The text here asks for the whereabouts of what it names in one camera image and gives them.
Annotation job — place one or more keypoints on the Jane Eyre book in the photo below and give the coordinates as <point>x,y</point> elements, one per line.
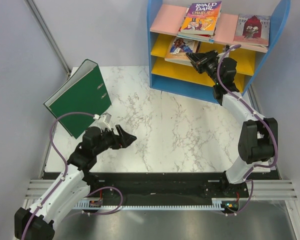
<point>177,59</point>

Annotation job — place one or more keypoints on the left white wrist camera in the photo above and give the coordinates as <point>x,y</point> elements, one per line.
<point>103,121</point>

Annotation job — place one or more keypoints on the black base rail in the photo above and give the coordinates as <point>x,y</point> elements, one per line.
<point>164,188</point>

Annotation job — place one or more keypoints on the aluminium frame post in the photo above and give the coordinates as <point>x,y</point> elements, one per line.
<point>35,11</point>

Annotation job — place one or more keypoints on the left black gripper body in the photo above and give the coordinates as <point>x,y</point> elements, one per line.
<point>109,140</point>

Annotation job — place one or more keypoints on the blue shelf unit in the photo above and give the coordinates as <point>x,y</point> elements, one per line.
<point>199,52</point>

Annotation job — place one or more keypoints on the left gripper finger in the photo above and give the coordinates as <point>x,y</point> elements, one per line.
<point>122,132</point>
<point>127,141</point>

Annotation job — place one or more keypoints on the Roald Dahl Charlie book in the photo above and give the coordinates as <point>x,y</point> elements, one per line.
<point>202,10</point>

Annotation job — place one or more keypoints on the dogs bark book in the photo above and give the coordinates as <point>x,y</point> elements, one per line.
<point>197,37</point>

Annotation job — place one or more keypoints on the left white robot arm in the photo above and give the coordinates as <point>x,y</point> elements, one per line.
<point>41,219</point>

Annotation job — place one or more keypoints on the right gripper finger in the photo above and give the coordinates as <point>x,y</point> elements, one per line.
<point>206,55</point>
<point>194,59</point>

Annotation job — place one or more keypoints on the green lever arch binder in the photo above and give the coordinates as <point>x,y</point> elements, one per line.
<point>85,91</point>

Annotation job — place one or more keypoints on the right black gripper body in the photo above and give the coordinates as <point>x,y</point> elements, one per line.
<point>210,66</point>

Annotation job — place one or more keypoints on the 13-Storey Treehouse book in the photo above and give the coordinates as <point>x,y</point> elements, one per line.
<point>197,24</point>

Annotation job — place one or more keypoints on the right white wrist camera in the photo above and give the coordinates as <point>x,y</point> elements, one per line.
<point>229,48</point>

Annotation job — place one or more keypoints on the grey red castle book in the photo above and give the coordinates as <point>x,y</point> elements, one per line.
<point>253,30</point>

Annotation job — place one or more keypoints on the white slotted cable duct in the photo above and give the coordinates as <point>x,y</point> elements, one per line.
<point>94,205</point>

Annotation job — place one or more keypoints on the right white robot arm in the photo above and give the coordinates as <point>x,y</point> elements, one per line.
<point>258,141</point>

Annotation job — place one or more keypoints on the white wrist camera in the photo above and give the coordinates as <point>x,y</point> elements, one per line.
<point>229,48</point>
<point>103,121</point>

